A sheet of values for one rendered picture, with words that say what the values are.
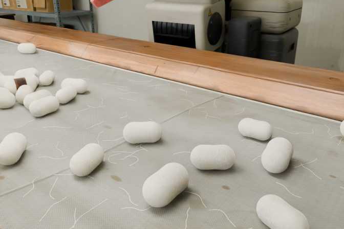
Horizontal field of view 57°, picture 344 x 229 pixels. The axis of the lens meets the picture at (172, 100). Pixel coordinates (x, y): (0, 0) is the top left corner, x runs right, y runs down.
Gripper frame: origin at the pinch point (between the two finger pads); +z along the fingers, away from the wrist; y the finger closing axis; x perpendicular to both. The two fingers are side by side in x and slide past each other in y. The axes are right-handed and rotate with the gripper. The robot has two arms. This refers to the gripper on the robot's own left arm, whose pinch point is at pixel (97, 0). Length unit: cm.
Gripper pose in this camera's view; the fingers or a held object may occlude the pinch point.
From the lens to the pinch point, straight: 52.0
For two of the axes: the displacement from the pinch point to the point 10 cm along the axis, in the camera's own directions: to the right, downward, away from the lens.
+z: -4.7, 8.3, -2.9
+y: 7.8, 2.4, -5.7
